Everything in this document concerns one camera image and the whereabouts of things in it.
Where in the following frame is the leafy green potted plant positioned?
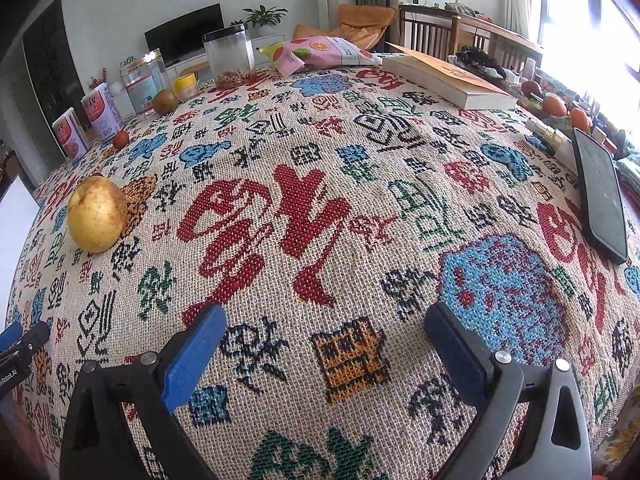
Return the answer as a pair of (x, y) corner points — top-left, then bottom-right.
(242, 5), (289, 30)

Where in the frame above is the white board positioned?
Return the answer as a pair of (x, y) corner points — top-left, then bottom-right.
(0, 175), (42, 321)

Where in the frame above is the black television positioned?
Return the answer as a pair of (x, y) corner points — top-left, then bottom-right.
(144, 3), (226, 68)

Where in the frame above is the yellow pear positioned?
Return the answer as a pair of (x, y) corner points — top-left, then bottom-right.
(67, 175), (129, 254)

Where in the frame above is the pink labelled can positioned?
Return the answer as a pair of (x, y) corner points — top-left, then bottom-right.
(51, 108), (91, 162)
(81, 82), (125, 142)

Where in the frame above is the black display cabinet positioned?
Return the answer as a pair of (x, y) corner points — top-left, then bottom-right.
(21, 0), (86, 131)

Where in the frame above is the floral patterned cloth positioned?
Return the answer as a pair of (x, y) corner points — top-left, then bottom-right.
(592, 400), (640, 480)

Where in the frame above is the pile of walnut pieces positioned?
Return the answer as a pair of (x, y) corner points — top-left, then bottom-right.
(214, 69), (258, 89)

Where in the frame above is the printed woven blanket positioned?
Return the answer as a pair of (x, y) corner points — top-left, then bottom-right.
(5, 62), (640, 480)

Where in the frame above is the small yellow container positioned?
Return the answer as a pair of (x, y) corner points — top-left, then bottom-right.
(172, 73), (200, 103)

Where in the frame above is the brown kiwi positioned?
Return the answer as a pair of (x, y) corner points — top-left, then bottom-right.
(152, 89), (179, 116)

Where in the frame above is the clear jar with black lid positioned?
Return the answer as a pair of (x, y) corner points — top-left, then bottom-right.
(202, 23), (256, 83)

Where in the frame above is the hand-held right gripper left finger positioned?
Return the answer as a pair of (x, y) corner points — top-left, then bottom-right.
(59, 302), (228, 480)

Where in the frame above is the thick book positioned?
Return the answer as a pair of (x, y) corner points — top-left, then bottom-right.
(381, 42), (518, 111)

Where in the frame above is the small wooden stool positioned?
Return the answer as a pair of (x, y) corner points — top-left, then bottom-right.
(177, 61), (211, 83)

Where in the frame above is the gold metal cylinder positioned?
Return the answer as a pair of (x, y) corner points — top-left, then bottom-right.
(525, 117), (573, 156)

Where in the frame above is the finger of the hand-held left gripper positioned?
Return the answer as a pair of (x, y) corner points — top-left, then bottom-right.
(0, 321), (51, 361)

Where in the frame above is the black smartphone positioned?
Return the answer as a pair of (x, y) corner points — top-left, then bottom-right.
(571, 127), (629, 265)

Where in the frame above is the orange cushioned chair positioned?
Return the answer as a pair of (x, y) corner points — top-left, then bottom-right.
(291, 4), (396, 51)

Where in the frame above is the large clear plastic jar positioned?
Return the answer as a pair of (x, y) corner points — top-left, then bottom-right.
(120, 48), (170, 118)

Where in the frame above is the pink snack bag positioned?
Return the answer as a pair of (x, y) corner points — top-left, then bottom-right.
(259, 35), (383, 77)

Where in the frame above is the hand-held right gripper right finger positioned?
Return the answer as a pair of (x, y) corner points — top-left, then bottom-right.
(423, 301), (592, 480)

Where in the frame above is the wooden bench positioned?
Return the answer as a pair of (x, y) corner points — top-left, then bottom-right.
(398, 4), (545, 68)

